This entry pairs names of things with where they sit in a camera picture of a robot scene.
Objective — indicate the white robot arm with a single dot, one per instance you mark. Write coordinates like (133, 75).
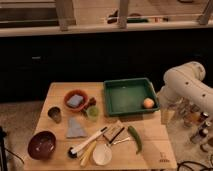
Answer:
(184, 81)

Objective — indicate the purple bowl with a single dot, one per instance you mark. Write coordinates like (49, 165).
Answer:
(42, 145)

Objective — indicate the blue sponge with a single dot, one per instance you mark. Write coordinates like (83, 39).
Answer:
(75, 101)

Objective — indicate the dark red small toy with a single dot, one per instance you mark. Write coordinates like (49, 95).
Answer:
(91, 102)

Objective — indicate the blue grey cloth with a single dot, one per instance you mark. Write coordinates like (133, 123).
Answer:
(75, 130)

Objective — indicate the wooden block with black stripe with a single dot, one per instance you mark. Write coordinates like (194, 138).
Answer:
(113, 131)

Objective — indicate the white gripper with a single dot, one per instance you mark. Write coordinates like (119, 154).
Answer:
(168, 100)

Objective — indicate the white handled brush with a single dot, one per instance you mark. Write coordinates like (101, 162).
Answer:
(73, 152)

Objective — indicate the orange bowl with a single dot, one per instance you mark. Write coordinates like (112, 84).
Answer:
(78, 92)

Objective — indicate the green plastic tray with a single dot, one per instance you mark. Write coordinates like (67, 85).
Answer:
(126, 96)

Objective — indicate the small metal cup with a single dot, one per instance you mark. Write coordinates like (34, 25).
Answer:
(55, 114)

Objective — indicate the orange fruit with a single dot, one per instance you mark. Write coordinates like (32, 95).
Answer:
(148, 103)

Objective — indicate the light green cup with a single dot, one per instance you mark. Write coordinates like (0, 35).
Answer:
(92, 113)

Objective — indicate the white measuring scoop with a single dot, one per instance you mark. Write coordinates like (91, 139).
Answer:
(102, 154)

